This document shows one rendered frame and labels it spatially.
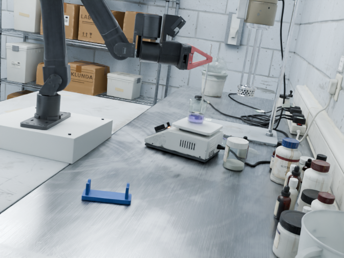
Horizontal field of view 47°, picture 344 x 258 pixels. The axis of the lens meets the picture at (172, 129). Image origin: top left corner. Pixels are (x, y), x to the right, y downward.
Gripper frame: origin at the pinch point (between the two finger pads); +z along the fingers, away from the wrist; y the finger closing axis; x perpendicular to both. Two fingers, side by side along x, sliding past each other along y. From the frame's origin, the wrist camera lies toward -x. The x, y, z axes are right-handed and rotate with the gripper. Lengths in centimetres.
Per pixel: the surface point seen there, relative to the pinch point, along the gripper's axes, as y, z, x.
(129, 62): 253, 1, 35
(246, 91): 22.1, 21.9, 11.9
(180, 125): -4.0, -6.5, 18.9
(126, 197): -35.6, -23.2, 26.2
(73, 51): 275, -50, 33
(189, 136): -6.6, -4.1, 21.2
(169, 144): -3.3, -8.7, 25.0
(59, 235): -48, -35, 28
